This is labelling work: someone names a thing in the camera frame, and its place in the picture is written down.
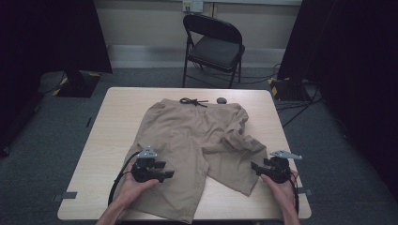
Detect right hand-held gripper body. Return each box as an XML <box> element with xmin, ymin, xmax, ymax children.
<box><xmin>263</xmin><ymin>149</ymin><xmax>304</xmax><ymax>185</ymax></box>

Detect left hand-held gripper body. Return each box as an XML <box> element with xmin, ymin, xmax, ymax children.
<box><xmin>130</xmin><ymin>145</ymin><xmax>160</xmax><ymax>185</ymax></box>

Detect tan shorts with black drawstring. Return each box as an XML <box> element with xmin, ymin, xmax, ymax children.
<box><xmin>114</xmin><ymin>97</ymin><xmax>268</xmax><ymax>225</ymax></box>

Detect person's left hand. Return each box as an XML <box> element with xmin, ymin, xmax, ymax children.
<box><xmin>115</xmin><ymin>169</ymin><xmax>161</xmax><ymax>208</ymax></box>

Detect person's right hand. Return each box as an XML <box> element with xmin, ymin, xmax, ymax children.
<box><xmin>260</xmin><ymin>169</ymin><xmax>299</xmax><ymax>210</ymax></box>

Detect grey tape strip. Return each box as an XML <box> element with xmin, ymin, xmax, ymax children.
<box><xmin>52</xmin><ymin>191</ymin><xmax>79</xmax><ymax>203</ymax></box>
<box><xmin>297</xmin><ymin>186</ymin><xmax>314</xmax><ymax>198</ymax></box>

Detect black stand base striped tape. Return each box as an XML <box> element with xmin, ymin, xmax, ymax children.
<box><xmin>267</xmin><ymin>76</ymin><xmax>312</xmax><ymax>102</ymax></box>

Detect black folding chair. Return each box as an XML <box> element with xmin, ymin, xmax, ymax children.
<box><xmin>181</xmin><ymin>13</ymin><xmax>246</xmax><ymax>89</ymax></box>

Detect black curtain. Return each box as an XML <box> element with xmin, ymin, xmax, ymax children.
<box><xmin>276</xmin><ymin>0</ymin><xmax>398</xmax><ymax>203</ymax></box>
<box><xmin>0</xmin><ymin>0</ymin><xmax>114</xmax><ymax>158</ymax></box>

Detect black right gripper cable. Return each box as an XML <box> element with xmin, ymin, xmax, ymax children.
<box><xmin>288</xmin><ymin>172</ymin><xmax>300</xmax><ymax>218</ymax></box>

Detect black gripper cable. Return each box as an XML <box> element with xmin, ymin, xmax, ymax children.
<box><xmin>107</xmin><ymin>150</ymin><xmax>143</xmax><ymax>206</ymax></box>
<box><xmin>288</xmin><ymin>172</ymin><xmax>300</xmax><ymax>218</ymax></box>

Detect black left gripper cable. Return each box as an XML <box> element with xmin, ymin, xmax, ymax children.
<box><xmin>107</xmin><ymin>150</ymin><xmax>143</xmax><ymax>206</ymax></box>

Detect black floor cables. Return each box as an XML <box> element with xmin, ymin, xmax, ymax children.
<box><xmin>191</xmin><ymin>61</ymin><xmax>325</xmax><ymax>129</ymax></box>

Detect white wall outlet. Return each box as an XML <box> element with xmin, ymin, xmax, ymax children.
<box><xmin>182</xmin><ymin>0</ymin><xmax>205</xmax><ymax>14</ymax></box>

